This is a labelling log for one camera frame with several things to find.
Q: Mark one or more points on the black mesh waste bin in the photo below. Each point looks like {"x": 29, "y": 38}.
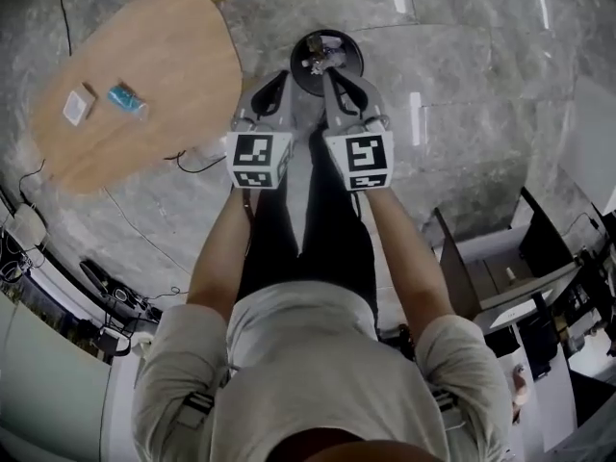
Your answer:
{"x": 303, "y": 77}

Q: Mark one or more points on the oval wooden table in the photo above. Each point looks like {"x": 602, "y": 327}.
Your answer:
{"x": 154, "y": 41}

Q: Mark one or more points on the person's black trousers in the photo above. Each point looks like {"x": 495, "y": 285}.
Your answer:
{"x": 308, "y": 234}

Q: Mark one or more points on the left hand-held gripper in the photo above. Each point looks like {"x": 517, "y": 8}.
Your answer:
{"x": 257, "y": 154}

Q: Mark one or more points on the white table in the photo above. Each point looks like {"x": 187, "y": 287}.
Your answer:
{"x": 592, "y": 152}

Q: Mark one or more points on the blue wrapper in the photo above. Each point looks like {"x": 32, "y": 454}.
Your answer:
{"x": 124, "y": 99}

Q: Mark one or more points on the white plastic tray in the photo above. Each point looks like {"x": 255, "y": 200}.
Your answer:
{"x": 78, "y": 105}

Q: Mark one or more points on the white round floor device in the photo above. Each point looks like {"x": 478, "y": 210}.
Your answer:
{"x": 30, "y": 224}

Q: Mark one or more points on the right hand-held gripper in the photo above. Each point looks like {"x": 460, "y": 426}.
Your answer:
{"x": 366, "y": 159}

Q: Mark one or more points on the person's left forearm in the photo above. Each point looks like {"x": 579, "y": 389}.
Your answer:
{"x": 216, "y": 258}

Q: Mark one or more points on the brown wooden cabinet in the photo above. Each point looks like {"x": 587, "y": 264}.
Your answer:
{"x": 457, "y": 267}

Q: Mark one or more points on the person's grey shirt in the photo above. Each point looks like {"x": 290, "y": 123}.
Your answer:
{"x": 317, "y": 378}

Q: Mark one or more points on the person's right forearm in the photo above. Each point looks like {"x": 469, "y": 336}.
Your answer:
{"x": 409, "y": 267}

